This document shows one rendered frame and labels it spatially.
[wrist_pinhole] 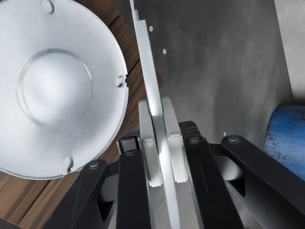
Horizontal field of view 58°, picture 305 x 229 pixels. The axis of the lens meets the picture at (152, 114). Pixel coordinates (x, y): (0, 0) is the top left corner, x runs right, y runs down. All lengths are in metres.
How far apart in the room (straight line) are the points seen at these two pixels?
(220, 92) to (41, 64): 1.23
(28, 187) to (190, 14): 1.07
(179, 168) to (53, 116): 0.33
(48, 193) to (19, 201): 0.05
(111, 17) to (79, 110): 0.19
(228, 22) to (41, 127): 1.34
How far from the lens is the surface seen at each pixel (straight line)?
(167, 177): 0.20
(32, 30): 0.46
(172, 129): 0.15
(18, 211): 0.50
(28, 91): 0.44
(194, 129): 0.17
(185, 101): 1.31
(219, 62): 1.55
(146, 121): 0.17
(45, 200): 0.51
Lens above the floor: 0.78
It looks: 43 degrees down
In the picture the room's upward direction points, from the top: 98 degrees clockwise
